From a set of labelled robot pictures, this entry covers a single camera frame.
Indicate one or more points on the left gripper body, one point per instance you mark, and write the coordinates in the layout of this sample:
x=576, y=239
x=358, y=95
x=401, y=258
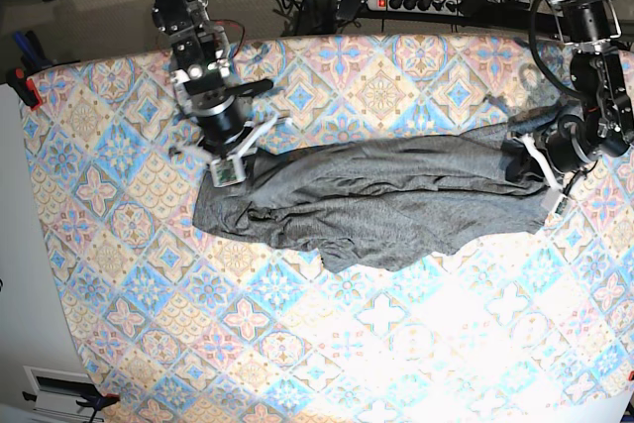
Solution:
x=562, y=151

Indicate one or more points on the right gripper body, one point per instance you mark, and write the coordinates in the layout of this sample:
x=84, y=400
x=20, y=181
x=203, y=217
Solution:
x=226, y=131

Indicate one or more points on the grey t-shirt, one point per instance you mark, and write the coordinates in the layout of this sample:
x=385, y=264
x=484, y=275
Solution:
x=385, y=203

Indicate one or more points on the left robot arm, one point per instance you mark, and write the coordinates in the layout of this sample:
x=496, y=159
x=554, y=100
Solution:
x=605, y=124

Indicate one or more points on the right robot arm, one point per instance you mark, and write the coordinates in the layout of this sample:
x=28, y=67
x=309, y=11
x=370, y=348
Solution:
x=200, y=71

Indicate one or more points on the red black clamp upper left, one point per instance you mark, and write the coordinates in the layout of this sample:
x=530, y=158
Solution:
x=24, y=87

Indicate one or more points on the patterned tile tablecloth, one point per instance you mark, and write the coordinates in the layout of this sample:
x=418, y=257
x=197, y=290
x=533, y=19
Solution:
x=185, y=327

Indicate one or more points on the black orange clamp lower left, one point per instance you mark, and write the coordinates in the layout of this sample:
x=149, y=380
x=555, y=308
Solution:
x=97, y=402

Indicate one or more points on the white tray lower left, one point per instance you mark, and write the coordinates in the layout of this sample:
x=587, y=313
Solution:
x=55, y=392

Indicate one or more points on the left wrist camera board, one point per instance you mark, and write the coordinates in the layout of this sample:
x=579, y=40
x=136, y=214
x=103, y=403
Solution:
x=555, y=202

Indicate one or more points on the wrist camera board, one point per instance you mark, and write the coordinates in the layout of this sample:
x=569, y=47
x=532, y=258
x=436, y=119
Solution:
x=227, y=172
x=555, y=202

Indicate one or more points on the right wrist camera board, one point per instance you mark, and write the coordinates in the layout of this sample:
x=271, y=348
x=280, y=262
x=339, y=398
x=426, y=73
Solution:
x=227, y=172

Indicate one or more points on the white power strip red switch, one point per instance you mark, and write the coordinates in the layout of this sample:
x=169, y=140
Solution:
x=435, y=7

